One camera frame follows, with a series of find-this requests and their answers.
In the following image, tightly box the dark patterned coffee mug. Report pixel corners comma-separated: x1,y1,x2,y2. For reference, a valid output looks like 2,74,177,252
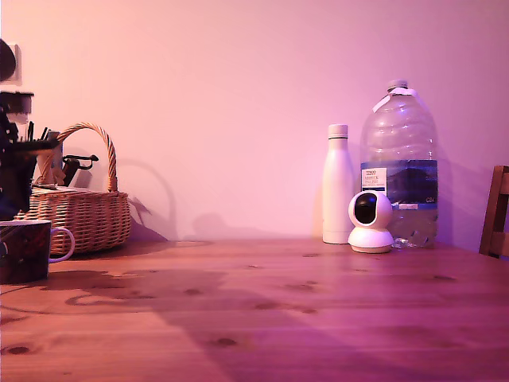
0,219,76,285

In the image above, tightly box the grey pen holder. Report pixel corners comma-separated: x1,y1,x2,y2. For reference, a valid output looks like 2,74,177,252
39,129,65,180

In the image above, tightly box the woven wicker basket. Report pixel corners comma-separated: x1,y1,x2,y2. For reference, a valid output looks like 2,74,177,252
14,122,133,255

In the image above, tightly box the white insulated bottle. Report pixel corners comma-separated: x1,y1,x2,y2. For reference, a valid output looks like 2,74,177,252
321,123,356,245

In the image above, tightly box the large clear water bottle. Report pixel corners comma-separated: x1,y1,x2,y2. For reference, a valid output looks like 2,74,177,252
359,79,440,250

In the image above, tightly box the wooden chair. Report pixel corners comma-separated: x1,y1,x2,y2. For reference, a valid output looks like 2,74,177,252
478,165,509,260

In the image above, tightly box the black handled tool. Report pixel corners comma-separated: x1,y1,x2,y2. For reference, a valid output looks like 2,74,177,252
62,154,99,188

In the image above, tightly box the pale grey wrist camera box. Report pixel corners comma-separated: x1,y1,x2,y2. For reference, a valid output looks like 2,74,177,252
0,90,36,116

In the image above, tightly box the small white round camera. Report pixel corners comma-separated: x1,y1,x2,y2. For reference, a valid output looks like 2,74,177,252
347,191,396,255

